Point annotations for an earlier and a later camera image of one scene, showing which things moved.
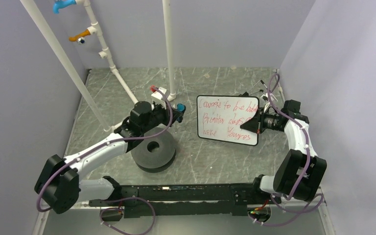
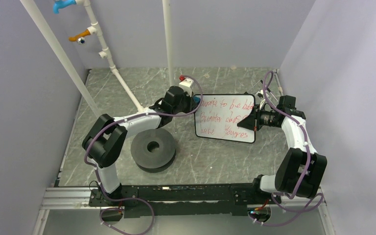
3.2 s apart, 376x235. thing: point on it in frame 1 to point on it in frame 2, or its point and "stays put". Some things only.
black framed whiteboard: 219,118 stays put
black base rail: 146,200 stays put
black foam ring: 157,162 stays put
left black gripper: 165,112 to 192,104
